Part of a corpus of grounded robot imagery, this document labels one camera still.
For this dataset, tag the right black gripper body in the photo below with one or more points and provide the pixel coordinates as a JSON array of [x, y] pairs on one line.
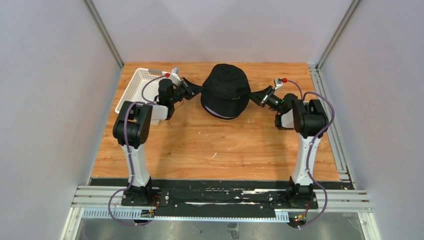
[[272, 100]]

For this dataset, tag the white slotted cable duct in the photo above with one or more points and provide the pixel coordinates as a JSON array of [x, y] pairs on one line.
[[144, 215]]

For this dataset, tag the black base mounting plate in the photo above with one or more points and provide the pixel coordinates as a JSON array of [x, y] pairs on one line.
[[223, 198]]

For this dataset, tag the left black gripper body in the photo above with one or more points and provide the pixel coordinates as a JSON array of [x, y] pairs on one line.
[[181, 92]]

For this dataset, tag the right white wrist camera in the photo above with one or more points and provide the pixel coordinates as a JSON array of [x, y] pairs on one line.
[[278, 83]]

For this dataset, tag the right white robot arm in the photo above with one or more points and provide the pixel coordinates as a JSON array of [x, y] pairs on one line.
[[310, 121]]

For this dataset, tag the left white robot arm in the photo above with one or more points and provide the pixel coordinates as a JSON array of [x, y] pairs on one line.
[[132, 127]]

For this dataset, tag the white perforated plastic basket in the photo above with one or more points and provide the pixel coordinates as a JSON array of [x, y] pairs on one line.
[[136, 91]]

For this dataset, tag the cream straw-coloured bucket hat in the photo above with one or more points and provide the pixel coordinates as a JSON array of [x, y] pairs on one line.
[[226, 90]]

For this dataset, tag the lavender bucket hat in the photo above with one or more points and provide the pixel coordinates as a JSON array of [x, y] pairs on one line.
[[215, 114]]

